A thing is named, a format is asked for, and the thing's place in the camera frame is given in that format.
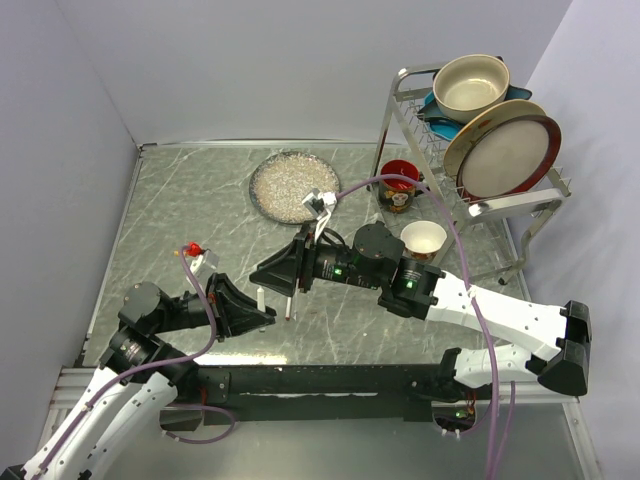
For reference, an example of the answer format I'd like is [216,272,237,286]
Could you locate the red skull mug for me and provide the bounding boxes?
[378,159,424,213]

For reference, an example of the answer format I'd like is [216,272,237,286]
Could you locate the white pen green tip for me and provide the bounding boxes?
[256,286,266,313]

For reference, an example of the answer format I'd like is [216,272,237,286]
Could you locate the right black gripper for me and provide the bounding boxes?
[249,220,383,297]

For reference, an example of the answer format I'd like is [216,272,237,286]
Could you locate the small white cup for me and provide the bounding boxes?
[400,220,447,261]

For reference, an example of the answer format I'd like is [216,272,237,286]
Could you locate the beige dinner plate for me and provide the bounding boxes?
[443,99,546,179]

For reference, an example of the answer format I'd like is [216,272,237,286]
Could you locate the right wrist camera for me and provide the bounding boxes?
[302,188,337,242]

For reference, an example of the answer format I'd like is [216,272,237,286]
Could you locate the red rimmed plate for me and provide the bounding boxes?
[456,115,562,201]

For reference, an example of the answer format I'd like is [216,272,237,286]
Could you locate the large beige bowl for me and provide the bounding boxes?
[432,54,510,124]

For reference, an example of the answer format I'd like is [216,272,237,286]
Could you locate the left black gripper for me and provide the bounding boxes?
[152,271,275,340]

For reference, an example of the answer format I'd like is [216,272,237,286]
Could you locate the speckled round plate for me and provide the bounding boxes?
[249,151,340,225]

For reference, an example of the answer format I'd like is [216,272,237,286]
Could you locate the blue dish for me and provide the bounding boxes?
[416,86,533,141]

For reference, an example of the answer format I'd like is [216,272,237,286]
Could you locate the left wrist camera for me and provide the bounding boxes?
[183,242,219,290]

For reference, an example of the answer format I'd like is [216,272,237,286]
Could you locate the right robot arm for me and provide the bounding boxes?
[250,222,592,398]

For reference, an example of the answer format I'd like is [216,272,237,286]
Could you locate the purple cable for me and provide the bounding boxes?
[334,179,516,480]
[29,247,236,480]

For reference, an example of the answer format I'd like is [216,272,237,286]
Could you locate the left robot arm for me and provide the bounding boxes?
[1,274,276,479]

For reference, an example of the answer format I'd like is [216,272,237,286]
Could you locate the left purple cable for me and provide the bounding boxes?
[29,247,236,480]

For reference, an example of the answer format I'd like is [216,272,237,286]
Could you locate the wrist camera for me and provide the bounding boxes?
[302,188,337,242]
[183,242,219,290]

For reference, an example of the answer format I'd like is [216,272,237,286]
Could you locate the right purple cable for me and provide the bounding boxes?
[334,179,516,480]

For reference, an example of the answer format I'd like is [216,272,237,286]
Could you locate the white pen red tip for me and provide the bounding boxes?
[285,296,294,321]

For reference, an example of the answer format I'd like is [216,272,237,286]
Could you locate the black base beam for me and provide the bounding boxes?
[149,364,501,431]

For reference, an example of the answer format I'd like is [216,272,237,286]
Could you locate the metal dish rack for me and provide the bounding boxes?
[370,63,571,285]

